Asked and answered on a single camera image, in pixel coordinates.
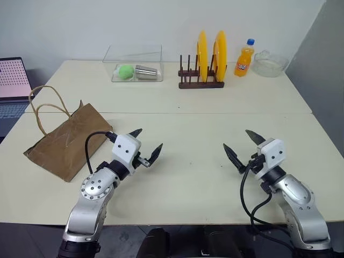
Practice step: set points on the clear plastic box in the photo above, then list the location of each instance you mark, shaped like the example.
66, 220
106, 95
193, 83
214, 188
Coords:
134, 55

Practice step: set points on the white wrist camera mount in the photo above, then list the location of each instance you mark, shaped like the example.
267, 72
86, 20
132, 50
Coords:
125, 147
272, 153

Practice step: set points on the orange soda bottle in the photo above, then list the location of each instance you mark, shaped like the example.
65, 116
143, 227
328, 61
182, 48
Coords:
243, 61

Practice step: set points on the dark rounded shape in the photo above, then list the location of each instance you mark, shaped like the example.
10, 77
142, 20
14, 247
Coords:
154, 244

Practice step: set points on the brown paper bag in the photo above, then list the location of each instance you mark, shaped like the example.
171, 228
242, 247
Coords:
67, 139

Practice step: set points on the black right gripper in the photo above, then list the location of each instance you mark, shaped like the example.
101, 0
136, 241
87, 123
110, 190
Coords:
256, 162

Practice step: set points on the steel cup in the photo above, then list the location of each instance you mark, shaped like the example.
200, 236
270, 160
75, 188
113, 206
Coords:
146, 72

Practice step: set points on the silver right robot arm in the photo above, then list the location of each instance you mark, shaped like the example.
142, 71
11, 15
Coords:
298, 193

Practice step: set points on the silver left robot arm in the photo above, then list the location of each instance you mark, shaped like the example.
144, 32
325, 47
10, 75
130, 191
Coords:
91, 188

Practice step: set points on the dark wooden dish rack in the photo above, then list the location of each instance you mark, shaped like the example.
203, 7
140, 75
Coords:
200, 85

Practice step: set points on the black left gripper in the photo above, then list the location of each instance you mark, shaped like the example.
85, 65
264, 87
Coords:
140, 160

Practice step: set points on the clear glass bowl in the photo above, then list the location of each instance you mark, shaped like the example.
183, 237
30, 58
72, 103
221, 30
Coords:
268, 64

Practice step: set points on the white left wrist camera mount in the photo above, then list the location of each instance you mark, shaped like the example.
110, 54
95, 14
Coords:
125, 147

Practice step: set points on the yellow plate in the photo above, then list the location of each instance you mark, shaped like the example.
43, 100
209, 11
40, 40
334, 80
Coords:
221, 53
202, 53

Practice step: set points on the grey laptop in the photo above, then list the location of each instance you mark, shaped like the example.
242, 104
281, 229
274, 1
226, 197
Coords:
13, 78

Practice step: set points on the green ball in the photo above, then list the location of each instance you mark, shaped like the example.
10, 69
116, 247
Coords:
125, 72

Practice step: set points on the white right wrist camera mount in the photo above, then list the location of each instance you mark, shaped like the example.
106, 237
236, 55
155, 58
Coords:
272, 153

